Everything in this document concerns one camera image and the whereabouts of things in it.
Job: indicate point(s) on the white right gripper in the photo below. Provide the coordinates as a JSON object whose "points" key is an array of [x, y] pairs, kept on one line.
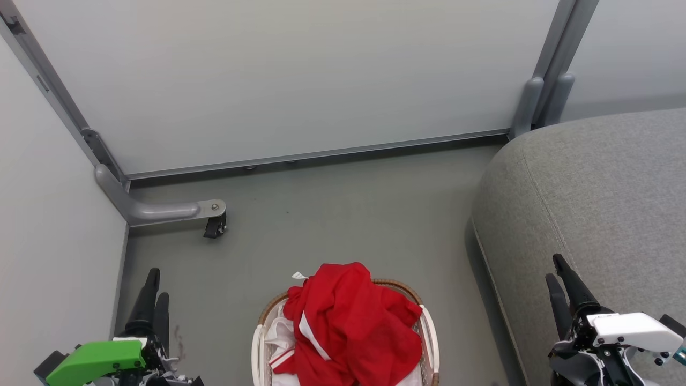
{"points": [[632, 329]]}

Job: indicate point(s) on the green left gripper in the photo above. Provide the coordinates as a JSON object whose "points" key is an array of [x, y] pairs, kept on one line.
{"points": [[96, 359]]}

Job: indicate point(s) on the red basketball jersey white trim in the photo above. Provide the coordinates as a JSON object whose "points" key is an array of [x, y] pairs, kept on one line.
{"points": [[364, 354]]}

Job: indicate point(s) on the grey fabric sofa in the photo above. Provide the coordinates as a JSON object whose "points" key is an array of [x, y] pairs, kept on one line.
{"points": [[589, 187]]}

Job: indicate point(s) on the grey curved partition leg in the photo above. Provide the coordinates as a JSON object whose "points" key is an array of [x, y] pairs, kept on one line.
{"points": [[155, 212]]}

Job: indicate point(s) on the black caster wheel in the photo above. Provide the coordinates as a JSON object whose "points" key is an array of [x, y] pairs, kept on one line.
{"points": [[214, 228]]}

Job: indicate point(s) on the white garment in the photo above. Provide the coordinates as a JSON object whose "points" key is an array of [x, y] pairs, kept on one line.
{"points": [[278, 335]]}

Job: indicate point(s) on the white laundry basket wicker rim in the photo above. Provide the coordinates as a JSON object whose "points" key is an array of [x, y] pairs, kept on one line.
{"points": [[430, 332]]}

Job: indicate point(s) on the grey partition bottom rail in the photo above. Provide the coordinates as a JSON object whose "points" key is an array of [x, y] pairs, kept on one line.
{"points": [[120, 279], [321, 155]]}

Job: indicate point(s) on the grey partition post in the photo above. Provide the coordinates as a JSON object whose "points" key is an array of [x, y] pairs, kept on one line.
{"points": [[536, 96], [563, 91], [53, 86]]}

